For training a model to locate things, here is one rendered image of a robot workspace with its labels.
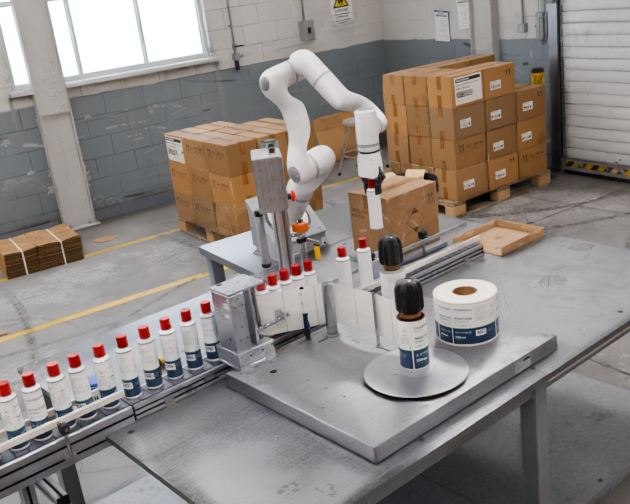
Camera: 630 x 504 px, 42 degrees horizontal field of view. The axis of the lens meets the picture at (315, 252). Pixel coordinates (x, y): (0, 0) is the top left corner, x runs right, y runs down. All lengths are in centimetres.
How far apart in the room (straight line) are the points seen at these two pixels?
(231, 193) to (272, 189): 353
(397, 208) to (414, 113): 348
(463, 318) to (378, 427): 52
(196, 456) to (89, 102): 611
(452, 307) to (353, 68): 714
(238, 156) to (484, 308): 392
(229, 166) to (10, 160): 251
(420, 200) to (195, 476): 174
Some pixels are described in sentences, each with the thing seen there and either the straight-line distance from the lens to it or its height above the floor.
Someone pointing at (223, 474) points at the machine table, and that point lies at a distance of 220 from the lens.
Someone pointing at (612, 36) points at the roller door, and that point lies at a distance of 733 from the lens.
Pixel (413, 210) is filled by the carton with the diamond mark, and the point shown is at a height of 103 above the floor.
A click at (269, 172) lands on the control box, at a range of 270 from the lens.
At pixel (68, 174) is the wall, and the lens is 807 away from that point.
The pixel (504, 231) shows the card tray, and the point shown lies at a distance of 373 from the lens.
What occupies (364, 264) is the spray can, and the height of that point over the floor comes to 99.
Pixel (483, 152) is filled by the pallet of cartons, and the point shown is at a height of 48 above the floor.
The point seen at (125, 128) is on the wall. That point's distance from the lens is 825.
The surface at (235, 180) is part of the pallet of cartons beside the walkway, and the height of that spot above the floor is 62.
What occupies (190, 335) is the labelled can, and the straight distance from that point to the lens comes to 259.
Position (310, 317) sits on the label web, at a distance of 271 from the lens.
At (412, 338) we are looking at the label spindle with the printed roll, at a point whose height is 102.
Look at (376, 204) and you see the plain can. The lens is 321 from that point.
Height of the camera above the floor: 203
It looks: 19 degrees down
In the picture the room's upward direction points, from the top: 7 degrees counter-clockwise
